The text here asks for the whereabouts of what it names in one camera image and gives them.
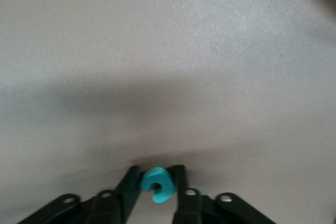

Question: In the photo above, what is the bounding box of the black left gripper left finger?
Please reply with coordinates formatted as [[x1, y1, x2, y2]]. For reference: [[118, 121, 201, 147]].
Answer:
[[15, 165, 142, 224]]

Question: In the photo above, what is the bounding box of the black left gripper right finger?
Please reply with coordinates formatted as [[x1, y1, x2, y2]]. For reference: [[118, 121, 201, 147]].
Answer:
[[170, 165, 276, 224]]

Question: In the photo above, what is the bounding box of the teal foam letter c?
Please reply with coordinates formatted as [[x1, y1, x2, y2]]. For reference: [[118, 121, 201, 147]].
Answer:
[[141, 167, 174, 204]]

